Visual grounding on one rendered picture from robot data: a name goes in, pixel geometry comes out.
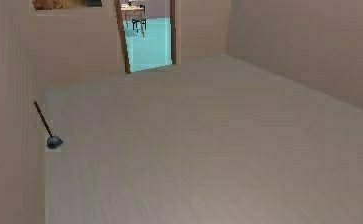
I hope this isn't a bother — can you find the black chair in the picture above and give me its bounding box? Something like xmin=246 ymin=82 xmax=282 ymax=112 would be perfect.
xmin=131 ymin=4 xmax=147 ymax=33

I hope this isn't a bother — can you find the light wooden table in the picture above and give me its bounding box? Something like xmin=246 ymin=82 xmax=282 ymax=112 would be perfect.
xmin=120 ymin=3 xmax=146 ymax=37

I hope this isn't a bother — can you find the black toilet plunger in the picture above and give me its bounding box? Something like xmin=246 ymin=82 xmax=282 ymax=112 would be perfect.
xmin=33 ymin=100 xmax=64 ymax=150

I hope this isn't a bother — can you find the brown door frame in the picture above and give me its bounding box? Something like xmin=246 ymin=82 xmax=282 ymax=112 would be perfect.
xmin=113 ymin=0 xmax=177 ymax=75

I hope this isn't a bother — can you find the orange framed wall picture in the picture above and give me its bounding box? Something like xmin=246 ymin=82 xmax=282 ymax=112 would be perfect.
xmin=31 ymin=0 xmax=103 ymax=11

